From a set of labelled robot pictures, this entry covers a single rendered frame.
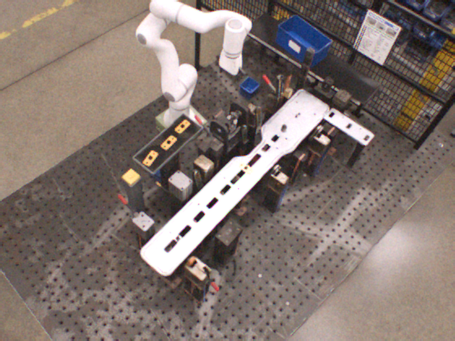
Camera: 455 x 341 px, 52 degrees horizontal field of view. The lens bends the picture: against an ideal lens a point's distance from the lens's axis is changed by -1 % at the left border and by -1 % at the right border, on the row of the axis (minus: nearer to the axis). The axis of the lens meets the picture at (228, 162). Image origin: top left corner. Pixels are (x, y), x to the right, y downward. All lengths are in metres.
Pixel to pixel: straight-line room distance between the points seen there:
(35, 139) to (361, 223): 2.53
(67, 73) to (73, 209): 1.82
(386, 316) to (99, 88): 2.84
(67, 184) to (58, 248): 0.38
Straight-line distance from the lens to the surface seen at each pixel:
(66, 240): 2.70
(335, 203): 2.86
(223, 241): 2.27
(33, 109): 4.14
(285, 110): 2.75
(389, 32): 2.81
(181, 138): 2.38
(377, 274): 3.54
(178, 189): 2.31
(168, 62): 2.43
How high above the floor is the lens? 3.13
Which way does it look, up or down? 58 degrees down
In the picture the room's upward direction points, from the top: 8 degrees clockwise
